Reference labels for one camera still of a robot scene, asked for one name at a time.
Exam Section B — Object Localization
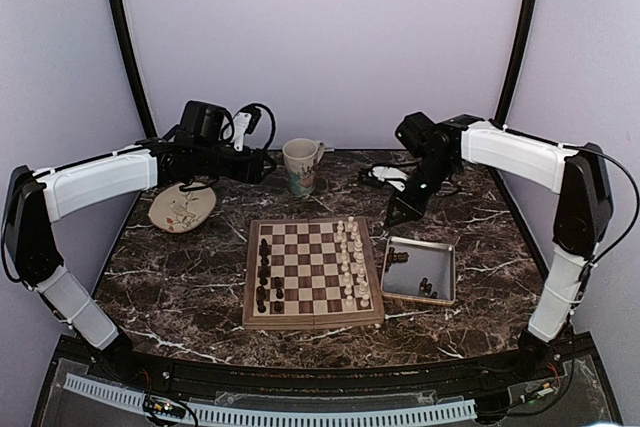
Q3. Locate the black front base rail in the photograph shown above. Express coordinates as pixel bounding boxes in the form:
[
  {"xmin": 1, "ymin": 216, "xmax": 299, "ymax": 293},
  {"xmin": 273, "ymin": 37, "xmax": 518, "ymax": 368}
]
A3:
[{"xmin": 159, "ymin": 361, "xmax": 507, "ymax": 395}]

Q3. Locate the white chess queen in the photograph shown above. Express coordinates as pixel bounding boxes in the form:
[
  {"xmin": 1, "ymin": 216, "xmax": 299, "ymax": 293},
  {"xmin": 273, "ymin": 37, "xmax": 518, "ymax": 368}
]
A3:
[{"xmin": 356, "ymin": 263, "xmax": 366, "ymax": 284}]

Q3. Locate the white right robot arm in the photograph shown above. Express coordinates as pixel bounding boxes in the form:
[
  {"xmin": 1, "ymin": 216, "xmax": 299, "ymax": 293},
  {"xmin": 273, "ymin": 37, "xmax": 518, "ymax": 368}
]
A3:
[{"xmin": 385, "ymin": 112, "xmax": 614, "ymax": 381}]

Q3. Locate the white chess rook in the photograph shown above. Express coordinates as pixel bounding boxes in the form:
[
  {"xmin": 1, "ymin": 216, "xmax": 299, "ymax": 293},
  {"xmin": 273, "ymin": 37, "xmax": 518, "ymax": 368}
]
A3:
[
  {"xmin": 360, "ymin": 293, "xmax": 370, "ymax": 309},
  {"xmin": 345, "ymin": 216, "xmax": 356, "ymax": 233}
]

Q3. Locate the wooden chess board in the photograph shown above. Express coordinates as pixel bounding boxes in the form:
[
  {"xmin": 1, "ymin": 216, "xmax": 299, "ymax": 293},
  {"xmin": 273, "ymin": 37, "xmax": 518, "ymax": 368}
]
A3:
[{"xmin": 243, "ymin": 216, "xmax": 384, "ymax": 330}]

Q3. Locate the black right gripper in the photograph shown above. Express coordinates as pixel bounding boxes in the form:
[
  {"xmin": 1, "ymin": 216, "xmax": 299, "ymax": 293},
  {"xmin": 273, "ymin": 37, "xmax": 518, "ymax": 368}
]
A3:
[{"xmin": 386, "ymin": 154, "xmax": 459, "ymax": 227}]

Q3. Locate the black corner post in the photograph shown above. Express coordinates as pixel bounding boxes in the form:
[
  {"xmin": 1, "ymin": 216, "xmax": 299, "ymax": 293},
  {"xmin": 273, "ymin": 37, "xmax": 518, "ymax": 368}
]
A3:
[
  {"xmin": 108, "ymin": 0, "xmax": 158, "ymax": 138},
  {"xmin": 491, "ymin": 0, "xmax": 536, "ymax": 128}
]

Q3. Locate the white chess rook far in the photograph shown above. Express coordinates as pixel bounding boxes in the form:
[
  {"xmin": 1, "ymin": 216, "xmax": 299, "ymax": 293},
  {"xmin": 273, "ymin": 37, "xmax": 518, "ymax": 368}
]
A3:
[{"xmin": 345, "ymin": 216, "xmax": 356, "ymax": 233}]

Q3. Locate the bird painted ceramic plate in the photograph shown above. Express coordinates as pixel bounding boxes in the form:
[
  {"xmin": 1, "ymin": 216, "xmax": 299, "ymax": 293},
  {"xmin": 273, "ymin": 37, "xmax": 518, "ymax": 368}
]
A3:
[{"xmin": 148, "ymin": 182, "xmax": 217, "ymax": 234}]

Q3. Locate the white chess king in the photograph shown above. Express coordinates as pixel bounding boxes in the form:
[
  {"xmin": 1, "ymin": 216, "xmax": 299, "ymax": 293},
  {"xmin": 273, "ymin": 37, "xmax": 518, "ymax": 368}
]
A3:
[{"xmin": 354, "ymin": 239, "xmax": 364, "ymax": 264}]

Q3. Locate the black right corner post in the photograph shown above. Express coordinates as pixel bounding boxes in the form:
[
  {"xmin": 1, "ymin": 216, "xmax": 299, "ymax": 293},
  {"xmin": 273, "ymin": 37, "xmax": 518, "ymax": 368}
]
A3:
[{"xmin": 491, "ymin": 0, "xmax": 536, "ymax": 128}]

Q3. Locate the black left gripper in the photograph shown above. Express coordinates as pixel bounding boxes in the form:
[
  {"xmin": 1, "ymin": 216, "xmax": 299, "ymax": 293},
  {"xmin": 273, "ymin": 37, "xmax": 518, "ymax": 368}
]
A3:
[{"xmin": 194, "ymin": 141, "xmax": 276, "ymax": 184}]

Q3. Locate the brown chess knight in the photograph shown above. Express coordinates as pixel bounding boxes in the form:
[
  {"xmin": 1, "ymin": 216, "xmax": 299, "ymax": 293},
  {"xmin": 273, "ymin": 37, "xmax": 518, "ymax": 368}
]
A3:
[{"xmin": 387, "ymin": 252, "xmax": 409, "ymax": 265}]

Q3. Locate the white slotted cable duct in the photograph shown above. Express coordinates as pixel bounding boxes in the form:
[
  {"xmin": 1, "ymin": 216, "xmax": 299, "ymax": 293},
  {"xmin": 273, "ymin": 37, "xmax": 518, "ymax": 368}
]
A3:
[{"xmin": 63, "ymin": 373, "xmax": 477, "ymax": 426}]

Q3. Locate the coral painted ceramic mug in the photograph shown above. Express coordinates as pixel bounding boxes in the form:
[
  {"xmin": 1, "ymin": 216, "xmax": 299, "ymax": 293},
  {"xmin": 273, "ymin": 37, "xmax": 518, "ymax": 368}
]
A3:
[{"xmin": 282, "ymin": 138, "xmax": 325, "ymax": 197}]

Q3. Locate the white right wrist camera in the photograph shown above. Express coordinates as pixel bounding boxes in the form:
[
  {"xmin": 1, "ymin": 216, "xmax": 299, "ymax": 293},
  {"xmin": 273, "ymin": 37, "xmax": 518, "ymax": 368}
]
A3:
[{"xmin": 358, "ymin": 165, "xmax": 408, "ymax": 192}]

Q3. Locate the metal tray with wooden rim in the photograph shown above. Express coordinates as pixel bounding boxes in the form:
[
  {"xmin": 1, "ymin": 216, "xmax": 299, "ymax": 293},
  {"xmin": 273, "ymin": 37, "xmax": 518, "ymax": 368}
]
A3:
[{"xmin": 380, "ymin": 236, "xmax": 456, "ymax": 306}]

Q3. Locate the black left corner post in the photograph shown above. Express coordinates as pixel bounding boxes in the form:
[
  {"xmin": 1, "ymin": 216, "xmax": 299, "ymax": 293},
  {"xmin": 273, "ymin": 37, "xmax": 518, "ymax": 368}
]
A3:
[{"xmin": 108, "ymin": 0, "xmax": 158, "ymax": 138}]

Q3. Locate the white chess rook near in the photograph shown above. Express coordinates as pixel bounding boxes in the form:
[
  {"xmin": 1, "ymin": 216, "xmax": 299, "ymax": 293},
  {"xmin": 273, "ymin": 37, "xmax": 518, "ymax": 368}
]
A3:
[{"xmin": 360, "ymin": 293, "xmax": 370, "ymax": 309}]

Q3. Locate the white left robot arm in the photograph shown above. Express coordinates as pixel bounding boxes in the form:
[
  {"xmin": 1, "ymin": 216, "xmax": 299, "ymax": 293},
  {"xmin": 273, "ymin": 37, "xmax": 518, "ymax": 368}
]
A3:
[{"xmin": 1, "ymin": 100, "xmax": 276, "ymax": 383}]

